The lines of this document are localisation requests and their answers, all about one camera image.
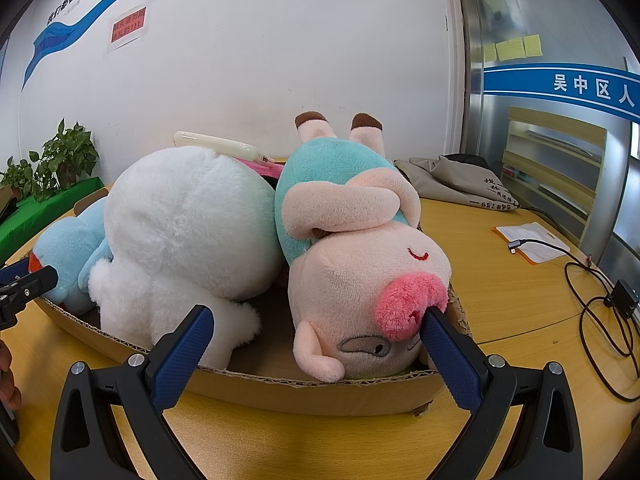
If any cardboard box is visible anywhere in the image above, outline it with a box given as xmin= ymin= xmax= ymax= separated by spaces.
xmin=30 ymin=187 xmax=473 ymax=417

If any blue glass banner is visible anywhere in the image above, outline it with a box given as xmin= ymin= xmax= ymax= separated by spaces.
xmin=482 ymin=62 xmax=640 ymax=121

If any grey plug cable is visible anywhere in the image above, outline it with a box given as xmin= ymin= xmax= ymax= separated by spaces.
xmin=507 ymin=237 xmax=621 ymax=306

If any blue wall stripe decal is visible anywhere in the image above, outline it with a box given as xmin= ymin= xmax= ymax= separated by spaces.
xmin=22 ymin=0 xmax=321 ymax=91

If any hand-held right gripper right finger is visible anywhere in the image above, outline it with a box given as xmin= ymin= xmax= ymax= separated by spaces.
xmin=422 ymin=305 xmax=583 ymax=480

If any white panda plush toy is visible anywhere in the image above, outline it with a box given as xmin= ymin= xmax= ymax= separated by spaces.
xmin=89 ymin=146 xmax=283 ymax=370

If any grey jacket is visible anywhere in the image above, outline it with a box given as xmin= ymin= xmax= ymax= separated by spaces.
xmin=394 ymin=154 xmax=521 ymax=211

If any cream glossy tube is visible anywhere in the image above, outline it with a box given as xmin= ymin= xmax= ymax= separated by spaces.
xmin=173 ymin=130 xmax=275 ymax=165

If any red wall notice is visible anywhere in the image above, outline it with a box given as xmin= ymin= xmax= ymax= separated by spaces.
xmin=107 ymin=4 xmax=151 ymax=51

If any black looped cable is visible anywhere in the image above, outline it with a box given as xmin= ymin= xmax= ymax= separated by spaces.
xmin=565 ymin=260 xmax=640 ymax=403

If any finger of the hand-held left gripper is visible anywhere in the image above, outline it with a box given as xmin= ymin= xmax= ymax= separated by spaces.
xmin=0 ymin=265 xmax=60 ymax=311
xmin=0 ymin=259 xmax=40 ymax=288

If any large potted green plant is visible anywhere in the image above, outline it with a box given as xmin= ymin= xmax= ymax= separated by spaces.
xmin=30 ymin=118 xmax=100 ymax=196

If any small potted green plant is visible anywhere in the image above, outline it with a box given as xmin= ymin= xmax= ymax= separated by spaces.
xmin=0 ymin=156 xmax=36 ymax=201

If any person's left hand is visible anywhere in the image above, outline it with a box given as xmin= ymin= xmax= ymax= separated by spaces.
xmin=0 ymin=340 xmax=23 ymax=411

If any large yellow sticky note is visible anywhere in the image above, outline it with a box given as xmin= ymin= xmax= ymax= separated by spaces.
xmin=496 ymin=37 xmax=526 ymax=60

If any green cloth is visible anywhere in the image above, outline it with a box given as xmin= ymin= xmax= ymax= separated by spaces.
xmin=0 ymin=177 xmax=103 ymax=261

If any black adapter box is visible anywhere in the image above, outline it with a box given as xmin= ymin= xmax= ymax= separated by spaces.
xmin=603 ymin=280 xmax=640 ymax=317

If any light blue plush toy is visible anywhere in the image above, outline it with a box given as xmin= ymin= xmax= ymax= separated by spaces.
xmin=29 ymin=195 xmax=113 ymax=313

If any pink pig plush toy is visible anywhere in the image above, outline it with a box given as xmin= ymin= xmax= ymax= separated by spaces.
xmin=274 ymin=111 xmax=451 ymax=381

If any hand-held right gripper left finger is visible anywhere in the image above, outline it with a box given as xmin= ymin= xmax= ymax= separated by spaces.
xmin=50 ymin=304 xmax=216 ymax=480

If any metal door frame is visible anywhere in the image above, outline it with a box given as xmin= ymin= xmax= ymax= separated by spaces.
xmin=452 ymin=0 xmax=486 ymax=161

